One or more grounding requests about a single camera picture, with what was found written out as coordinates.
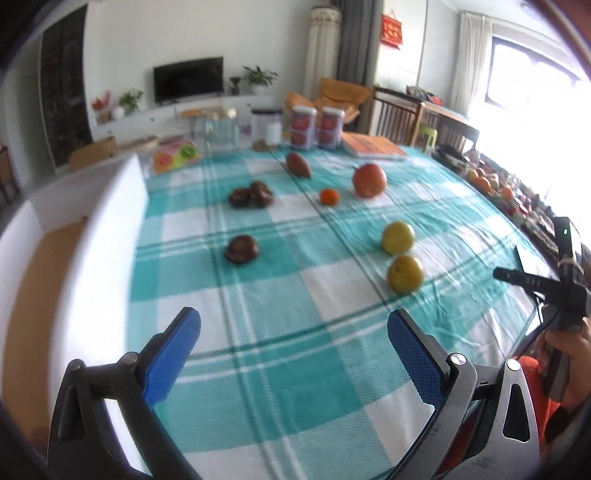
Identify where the dark water chestnut front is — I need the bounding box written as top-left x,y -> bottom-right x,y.
224,235 -> 259,264

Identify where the orange book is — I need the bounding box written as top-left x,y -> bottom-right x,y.
342,132 -> 406,159

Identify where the person's right hand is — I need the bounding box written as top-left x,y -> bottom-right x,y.
535,317 -> 591,413

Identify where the red wall hanging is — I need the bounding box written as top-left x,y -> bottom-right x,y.
380,14 -> 403,49

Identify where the teal white plaid tablecloth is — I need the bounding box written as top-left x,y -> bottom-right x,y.
125,151 -> 548,479

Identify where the yellow green pear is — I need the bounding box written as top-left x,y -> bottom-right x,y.
387,255 -> 425,295
381,221 -> 415,255

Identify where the fruit pattern cushion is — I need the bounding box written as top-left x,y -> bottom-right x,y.
152,140 -> 202,174

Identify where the black television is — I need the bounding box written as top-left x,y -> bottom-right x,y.
153,57 -> 224,103

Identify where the dark water chestnut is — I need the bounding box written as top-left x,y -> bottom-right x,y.
228,187 -> 250,208
224,235 -> 259,264
249,181 -> 274,208

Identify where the fruit pile on side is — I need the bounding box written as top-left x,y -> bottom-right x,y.
465,162 -> 515,203

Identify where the red flower vase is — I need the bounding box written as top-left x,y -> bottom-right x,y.
91,90 -> 111,124

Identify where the clear jar black lid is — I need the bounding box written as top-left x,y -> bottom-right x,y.
252,107 -> 283,151

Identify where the green potted plant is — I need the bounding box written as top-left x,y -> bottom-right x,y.
242,66 -> 279,96

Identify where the red apple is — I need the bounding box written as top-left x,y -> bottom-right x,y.
353,163 -> 388,199

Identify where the small orange tangerine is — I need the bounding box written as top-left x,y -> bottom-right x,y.
318,188 -> 341,207

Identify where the orange beanbag cushion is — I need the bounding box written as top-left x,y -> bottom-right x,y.
284,78 -> 372,124

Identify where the small sweet potato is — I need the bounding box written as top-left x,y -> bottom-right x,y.
286,152 -> 311,179

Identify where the clear glass jar gold lid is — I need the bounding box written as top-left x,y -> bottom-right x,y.
204,109 -> 239,153

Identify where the red food can right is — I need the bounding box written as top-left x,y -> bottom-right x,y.
318,106 -> 345,150

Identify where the white tv cabinet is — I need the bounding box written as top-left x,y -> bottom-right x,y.
90,94 -> 276,144

